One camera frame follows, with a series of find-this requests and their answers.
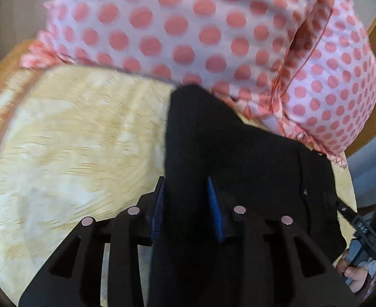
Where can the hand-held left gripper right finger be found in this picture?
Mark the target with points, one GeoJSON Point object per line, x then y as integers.
{"type": "Point", "coordinates": [214, 208]}

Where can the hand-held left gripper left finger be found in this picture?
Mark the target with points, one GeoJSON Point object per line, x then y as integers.
{"type": "Point", "coordinates": [159, 205]}

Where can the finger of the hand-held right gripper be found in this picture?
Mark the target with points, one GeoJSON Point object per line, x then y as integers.
{"type": "Point", "coordinates": [345, 209]}

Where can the black pants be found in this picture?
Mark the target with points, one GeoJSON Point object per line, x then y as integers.
{"type": "Point", "coordinates": [239, 166]}

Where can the person's right hand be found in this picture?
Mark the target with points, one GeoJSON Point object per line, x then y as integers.
{"type": "Point", "coordinates": [356, 275]}

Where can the yellow patterned bed sheet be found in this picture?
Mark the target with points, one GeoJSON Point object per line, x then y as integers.
{"type": "Point", "coordinates": [72, 153]}

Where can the pink polka dot pillow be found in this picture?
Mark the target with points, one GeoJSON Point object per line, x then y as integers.
{"type": "Point", "coordinates": [207, 38]}

